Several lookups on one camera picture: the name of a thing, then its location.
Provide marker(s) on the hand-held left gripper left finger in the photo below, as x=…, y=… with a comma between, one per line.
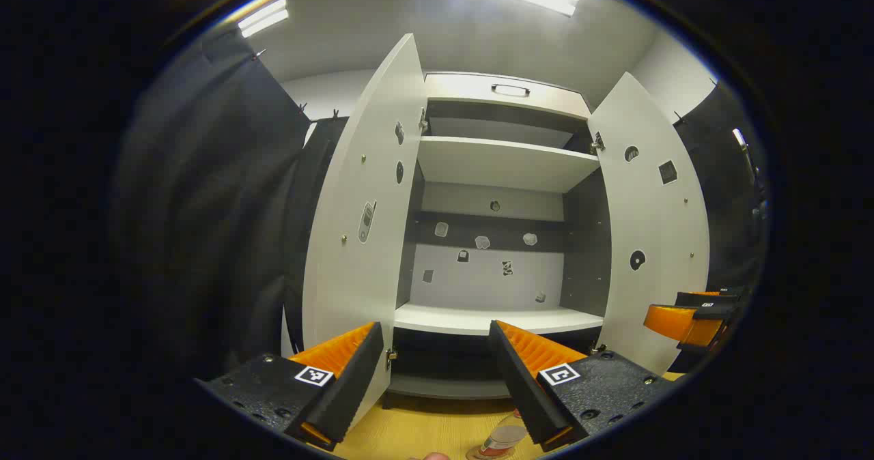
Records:
x=355, y=385

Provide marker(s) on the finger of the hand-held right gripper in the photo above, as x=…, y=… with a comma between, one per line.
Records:
x=727, y=295
x=672, y=320

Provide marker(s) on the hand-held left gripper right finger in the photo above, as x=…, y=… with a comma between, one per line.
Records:
x=519, y=385

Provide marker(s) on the clear water bottle red label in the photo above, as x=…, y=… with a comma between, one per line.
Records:
x=502, y=438

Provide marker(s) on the headphone sticker cabinet door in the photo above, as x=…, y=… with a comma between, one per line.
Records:
x=655, y=221

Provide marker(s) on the camera sticker cabinet door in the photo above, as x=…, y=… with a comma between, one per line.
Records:
x=369, y=194

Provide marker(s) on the black backdrop cloth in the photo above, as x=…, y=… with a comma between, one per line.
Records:
x=724, y=207
x=205, y=207

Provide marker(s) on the white wooden cabinet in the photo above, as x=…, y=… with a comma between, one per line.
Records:
x=491, y=163

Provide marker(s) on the white cabinet drawer front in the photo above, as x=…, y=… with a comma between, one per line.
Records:
x=464, y=95

